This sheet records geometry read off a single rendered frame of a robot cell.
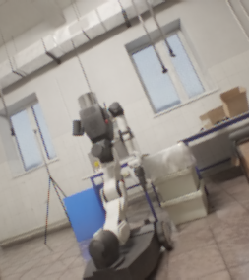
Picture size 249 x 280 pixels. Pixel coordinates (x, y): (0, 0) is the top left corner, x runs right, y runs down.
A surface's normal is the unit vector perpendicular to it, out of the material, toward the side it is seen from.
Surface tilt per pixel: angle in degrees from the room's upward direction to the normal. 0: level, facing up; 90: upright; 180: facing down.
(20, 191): 90
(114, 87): 90
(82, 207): 90
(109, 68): 90
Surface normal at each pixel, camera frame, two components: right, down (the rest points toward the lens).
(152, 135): -0.25, -0.07
